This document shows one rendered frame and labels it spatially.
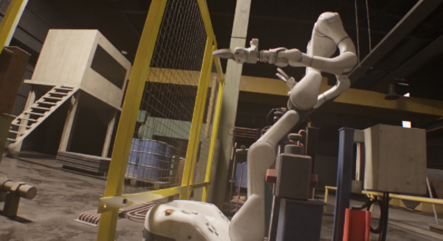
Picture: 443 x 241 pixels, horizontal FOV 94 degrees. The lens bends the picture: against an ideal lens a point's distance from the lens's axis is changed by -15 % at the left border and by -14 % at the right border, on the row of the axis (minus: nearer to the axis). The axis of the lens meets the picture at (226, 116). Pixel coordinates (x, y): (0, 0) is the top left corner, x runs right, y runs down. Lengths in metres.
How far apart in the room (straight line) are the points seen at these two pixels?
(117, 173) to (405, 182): 1.44
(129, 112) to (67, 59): 9.51
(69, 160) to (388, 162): 6.39
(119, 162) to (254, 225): 0.74
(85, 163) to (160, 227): 5.30
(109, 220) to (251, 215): 0.69
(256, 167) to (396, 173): 0.79
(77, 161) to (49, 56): 5.64
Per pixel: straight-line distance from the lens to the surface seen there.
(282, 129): 1.38
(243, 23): 4.15
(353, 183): 1.62
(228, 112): 3.51
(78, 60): 10.09
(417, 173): 1.62
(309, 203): 0.72
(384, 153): 1.52
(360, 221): 1.62
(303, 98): 1.39
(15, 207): 2.29
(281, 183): 0.72
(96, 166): 6.25
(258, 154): 1.30
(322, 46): 1.60
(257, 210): 1.30
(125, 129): 0.97
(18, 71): 2.64
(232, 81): 3.66
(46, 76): 10.78
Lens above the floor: 0.59
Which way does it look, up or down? 13 degrees up
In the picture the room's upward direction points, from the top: 8 degrees clockwise
